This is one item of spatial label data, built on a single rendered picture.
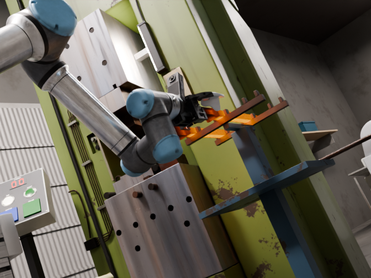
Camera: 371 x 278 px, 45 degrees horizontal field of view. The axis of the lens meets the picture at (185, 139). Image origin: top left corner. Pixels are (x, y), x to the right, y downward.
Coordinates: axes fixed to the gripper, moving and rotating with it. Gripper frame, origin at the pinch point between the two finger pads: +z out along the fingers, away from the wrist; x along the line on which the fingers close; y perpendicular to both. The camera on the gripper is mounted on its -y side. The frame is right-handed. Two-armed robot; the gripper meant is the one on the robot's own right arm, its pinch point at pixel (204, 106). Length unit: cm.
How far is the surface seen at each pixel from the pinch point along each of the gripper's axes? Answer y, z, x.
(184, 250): 37, 24, -45
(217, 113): 3.8, 1.4, 2.3
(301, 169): 30.6, 3.8, 18.2
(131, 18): -86, 61, -48
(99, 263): 26, 33, -99
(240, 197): 30.3, 3.6, -3.0
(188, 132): 4.3, 1.2, -9.8
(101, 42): -64, 29, -49
